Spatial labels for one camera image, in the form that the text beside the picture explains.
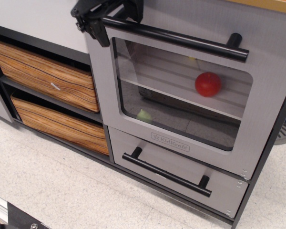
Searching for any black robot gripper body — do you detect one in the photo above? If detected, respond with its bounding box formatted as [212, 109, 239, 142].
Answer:
[71, 0, 124, 31]

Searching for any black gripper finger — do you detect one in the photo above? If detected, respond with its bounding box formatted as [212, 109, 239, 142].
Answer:
[86, 19, 110, 47]
[123, 0, 143, 23]

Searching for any black oven door handle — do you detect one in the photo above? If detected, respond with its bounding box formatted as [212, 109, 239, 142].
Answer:
[102, 16, 249, 62]

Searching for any grey toy oven door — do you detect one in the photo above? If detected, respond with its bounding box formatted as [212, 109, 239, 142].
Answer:
[86, 0, 286, 179]

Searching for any white oven rack shelf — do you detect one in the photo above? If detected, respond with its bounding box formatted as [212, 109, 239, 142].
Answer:
[115, 55, 253, 120]

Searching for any upper wood-pattern storage bin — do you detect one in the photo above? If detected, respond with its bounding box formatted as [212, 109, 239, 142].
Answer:
[0, 41, 100, 113]

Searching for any wood-pattern storage bin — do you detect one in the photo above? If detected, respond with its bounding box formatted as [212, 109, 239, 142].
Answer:
[10, 91, 109, 156]
[0, 41, 100, 113]

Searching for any green toy pear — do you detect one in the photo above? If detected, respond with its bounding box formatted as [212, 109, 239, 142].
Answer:
[136, 109, 153, 124]

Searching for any lower wood-pattern storage bin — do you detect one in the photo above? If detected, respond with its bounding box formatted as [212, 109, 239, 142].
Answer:
[10, 91, 109, 156]

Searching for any red toy tomato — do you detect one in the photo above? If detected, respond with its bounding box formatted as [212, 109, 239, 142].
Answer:
[195, 72, 222, 97]

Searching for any wooden countertop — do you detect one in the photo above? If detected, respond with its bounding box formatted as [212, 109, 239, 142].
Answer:
[230, 0, 286, 13]

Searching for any grey lower drawer front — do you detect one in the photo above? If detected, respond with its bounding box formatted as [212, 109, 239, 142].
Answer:
[109, 127, 248, 218]

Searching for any black toy kitchen cabinet frame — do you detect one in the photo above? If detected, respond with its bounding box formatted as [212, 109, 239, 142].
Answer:
[0, 23, 286, 229]

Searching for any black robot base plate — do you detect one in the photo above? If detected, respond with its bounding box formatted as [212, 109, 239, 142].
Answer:
[0, 202, 50, 229]

